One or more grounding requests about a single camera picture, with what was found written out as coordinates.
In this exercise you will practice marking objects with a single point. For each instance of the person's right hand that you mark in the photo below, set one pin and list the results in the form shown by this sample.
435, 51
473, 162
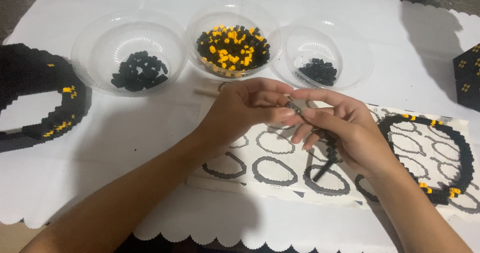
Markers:
360, 136

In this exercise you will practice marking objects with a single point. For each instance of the black brick strip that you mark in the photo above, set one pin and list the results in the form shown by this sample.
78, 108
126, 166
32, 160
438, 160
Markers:
330, 153

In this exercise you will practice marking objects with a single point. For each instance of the large black brick arch model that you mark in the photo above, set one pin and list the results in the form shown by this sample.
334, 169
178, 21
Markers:
26, 73

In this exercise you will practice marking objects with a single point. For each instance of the white scalloped table cover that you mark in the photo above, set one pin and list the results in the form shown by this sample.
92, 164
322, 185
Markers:
123, 140

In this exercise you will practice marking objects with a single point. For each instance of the printed instruction sheet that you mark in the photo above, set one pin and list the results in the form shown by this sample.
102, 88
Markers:
273, 155

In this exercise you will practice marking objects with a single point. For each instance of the pile of black yellow bricks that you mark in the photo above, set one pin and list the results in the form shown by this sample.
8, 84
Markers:
233, 48

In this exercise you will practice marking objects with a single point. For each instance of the small pile of dark bricks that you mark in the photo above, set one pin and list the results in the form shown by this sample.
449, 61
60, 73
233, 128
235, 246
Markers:
318, 73

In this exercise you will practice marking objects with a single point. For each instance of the person's left hand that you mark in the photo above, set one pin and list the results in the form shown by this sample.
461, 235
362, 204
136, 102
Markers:
232, 114

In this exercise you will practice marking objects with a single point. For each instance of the black brick block yellow flowers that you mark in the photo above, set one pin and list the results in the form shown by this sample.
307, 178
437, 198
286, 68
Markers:
468, 76

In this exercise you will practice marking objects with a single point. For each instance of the large clear plastic bowl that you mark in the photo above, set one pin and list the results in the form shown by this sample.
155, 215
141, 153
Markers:
101, 39

